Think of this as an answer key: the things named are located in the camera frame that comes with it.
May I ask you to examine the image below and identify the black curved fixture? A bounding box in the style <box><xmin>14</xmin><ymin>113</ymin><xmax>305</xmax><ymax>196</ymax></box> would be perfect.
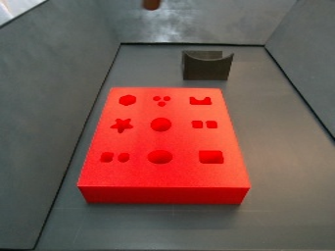
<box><xmin>181</xmin><ymin>50</ymin><xmax>234</xmax><ymax>80</ymax></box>

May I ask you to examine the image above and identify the red block with shaped holes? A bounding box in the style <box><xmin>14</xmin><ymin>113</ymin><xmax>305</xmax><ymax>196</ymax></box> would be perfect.
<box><xmin>77</xmin><ymin>87</ymin><xmax>249</xmax><ymax>204</ymax></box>

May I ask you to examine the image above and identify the brown oval cylinder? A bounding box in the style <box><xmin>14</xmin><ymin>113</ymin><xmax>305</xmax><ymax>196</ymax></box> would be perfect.
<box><xmin>142</xmin><ymin>0</ymin><xmax>161</xmax><ymax>11</ymax></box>

